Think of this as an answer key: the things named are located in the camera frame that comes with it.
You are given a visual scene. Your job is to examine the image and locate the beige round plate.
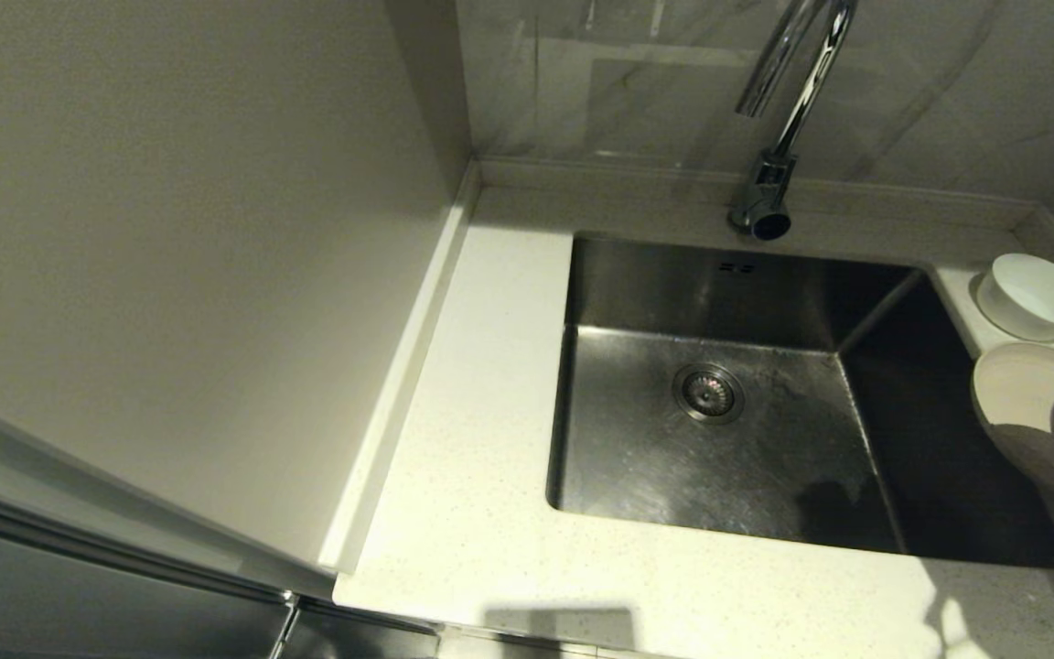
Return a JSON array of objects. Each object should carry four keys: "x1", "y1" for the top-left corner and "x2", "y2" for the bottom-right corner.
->
[{"x1": 971, "y1": 341, "x2": 1054, "y2": 513}]

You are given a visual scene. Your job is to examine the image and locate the white round bowl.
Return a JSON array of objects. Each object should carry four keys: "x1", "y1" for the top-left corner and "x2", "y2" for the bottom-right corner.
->
[{"x1": 975, "y1": 253, "x2": 1054, "y2": 343}]

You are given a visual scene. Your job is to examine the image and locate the chrome kitchen faucet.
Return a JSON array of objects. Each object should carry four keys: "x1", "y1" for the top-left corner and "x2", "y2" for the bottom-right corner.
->
[{"x1": 728, "y1": 0, "x2": 861, "y2": 242}]

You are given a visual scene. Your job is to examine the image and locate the stainless steel sink basin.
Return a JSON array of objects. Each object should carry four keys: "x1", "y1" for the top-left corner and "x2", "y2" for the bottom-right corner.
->
[{"x1": 545, "y1": 231, "x2": 1054, "y2": 572}]

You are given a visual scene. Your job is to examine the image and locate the round metal drain strainer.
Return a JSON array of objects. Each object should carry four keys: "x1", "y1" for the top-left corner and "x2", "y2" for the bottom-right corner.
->
[{"x1": 672, "y1": 362, "x2": 747, "y2": 426}]

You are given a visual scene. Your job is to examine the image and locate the grey under-counter cabinet front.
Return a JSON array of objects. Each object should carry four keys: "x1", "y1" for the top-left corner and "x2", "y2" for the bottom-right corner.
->
[{"x1": 294, "y1": 600, "x2": 441, "y2": 659}]

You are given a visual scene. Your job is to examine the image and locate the tall beige side panel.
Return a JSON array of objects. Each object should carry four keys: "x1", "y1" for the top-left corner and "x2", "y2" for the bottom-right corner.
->
[{"x1": 0, "y1": 0, "x2": 478, "y2": 576}]

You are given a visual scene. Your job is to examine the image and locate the grey glossy refrigerator door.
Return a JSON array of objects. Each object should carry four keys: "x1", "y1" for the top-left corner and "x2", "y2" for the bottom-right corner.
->
[
  {"x1": 0, "y1": 517, "x2": 295, "y2": 659},
  {"x1": 0, "y1": 392, "x2": 338, "y2": 605}
]

